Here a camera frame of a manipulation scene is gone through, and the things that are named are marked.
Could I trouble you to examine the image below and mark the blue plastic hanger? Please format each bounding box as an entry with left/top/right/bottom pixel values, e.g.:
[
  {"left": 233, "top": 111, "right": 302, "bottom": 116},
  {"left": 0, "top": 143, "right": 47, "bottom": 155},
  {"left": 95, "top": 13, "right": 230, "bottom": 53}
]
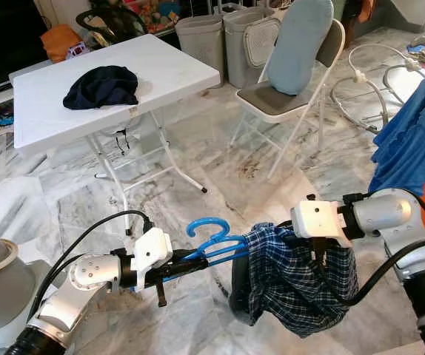
[{"left": 172, "top": 216, "right": 252, "bottom": 267}]

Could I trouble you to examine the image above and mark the grey perforated bin lid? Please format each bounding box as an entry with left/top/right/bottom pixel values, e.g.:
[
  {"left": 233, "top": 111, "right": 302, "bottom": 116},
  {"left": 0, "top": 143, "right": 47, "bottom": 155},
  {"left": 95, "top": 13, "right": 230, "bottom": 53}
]
[{"left": 244, "top": 16, "right": 282, "bottom": 72}]

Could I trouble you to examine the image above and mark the colourful toy box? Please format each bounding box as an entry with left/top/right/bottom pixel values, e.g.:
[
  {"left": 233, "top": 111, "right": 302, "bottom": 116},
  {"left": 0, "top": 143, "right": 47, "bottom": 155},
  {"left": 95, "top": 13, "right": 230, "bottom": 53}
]
[{"left": 124, "top": 0, "right": 180, "bottom": 32}]

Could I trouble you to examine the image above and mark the white baby bouncer frame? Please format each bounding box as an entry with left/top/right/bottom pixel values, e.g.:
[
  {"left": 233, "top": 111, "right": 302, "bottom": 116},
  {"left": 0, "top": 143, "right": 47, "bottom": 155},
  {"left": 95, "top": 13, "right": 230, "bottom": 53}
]
[{"left": 329, "top": 42, "right": 425, "bottom": 135}]

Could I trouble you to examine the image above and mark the white folding table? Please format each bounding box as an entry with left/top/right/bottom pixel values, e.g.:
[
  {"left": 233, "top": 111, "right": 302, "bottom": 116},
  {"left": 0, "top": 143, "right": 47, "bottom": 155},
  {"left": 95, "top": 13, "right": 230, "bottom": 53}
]
[{"left": 13, "top": 33, "right": 222, "bottom": 223}]

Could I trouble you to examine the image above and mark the orange bag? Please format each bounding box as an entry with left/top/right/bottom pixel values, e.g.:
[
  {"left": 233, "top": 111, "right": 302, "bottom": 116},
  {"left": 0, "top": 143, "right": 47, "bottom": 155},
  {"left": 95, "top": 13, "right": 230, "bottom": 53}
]
[{"left": 40, "top": 24, "right": 89, "bottom": 64}]

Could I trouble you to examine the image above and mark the light blue cushion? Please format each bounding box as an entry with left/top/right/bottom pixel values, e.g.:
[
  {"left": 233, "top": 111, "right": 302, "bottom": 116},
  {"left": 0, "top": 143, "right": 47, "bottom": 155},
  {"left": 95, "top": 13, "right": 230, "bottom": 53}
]
[{"left": 264, "top": 0, "right": 335, "bottom": 97}]

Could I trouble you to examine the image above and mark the black stroller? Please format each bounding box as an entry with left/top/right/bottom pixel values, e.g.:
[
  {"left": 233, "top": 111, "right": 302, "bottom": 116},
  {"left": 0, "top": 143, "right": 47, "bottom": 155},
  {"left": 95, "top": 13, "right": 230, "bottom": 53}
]
[{"left": 76, "top": 6, "right": 147, "bottom": 44}]

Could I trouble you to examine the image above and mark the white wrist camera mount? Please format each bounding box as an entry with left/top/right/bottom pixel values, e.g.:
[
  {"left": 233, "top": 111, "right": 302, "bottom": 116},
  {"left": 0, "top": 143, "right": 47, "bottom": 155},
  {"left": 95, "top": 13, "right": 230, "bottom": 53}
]
[
  {"left": 290, "top": 194, "right": 345, "bottom": 249},
  {"left": 131, "top": 227, "right": 175, "bottom": 291}
]

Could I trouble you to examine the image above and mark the blue shirt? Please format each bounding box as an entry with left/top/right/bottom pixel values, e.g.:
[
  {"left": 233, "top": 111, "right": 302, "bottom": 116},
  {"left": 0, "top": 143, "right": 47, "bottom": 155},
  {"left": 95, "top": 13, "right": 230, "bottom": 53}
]
[{"left": 369, "top": 69, "right": 425, "bottom": 197}]

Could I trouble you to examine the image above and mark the white folding chair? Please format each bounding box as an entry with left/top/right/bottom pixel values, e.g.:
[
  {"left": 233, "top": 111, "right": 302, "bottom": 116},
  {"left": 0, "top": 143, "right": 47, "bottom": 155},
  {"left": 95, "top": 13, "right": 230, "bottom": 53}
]
[{"left": 231, "top": 18, "right": 348, "bottom": 182}]

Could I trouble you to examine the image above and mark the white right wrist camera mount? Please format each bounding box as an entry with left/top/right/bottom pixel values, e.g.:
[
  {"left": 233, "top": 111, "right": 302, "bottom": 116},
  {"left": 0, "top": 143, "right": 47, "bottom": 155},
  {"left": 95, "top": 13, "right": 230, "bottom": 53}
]
[{"left": 290, "top": 194, "right": 345, "bottom": 249}]

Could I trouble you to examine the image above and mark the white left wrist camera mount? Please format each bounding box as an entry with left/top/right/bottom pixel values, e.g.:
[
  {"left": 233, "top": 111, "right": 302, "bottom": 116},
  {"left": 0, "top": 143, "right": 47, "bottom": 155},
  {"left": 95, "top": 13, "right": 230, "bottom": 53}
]
[{"left": 131, "top": 227, "right": 175, "bottom": 291}]

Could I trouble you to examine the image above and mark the grey laundry bin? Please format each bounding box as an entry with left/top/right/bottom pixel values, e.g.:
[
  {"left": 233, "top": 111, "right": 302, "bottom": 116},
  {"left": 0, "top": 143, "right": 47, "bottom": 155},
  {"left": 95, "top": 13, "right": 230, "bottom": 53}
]
[
  {"left": 224, "top": 6, "right": 284, "bottom": 89},
  {"left": 174, "top": 15, "right": 228, "bottom": 71}
]

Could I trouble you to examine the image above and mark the black television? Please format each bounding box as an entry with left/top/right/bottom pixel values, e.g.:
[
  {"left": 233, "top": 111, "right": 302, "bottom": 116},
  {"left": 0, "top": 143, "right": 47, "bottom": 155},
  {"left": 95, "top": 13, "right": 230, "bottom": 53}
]
[{"left": 0, "top": 0, "right": 47, "bottom": 95}]

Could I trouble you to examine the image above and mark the navy crumpled garment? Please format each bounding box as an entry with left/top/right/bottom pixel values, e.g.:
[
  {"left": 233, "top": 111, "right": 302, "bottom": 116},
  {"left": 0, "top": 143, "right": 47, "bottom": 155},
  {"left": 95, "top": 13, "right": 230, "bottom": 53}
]
[{"left": 62, "top": 65, "right": 141, "bottom": 111}]

